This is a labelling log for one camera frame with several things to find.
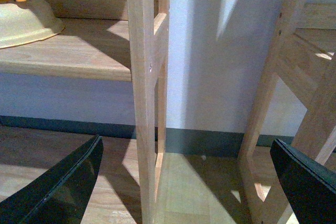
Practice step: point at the light wooden shelf unit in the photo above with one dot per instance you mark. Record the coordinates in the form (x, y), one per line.
(302, 55)

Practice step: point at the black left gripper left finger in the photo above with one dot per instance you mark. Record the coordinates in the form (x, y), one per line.
(61, 194)

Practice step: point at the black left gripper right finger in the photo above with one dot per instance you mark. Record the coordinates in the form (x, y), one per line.
(308, 185)

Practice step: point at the cream plastic bowl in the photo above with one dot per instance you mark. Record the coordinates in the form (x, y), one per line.
(27, 22)

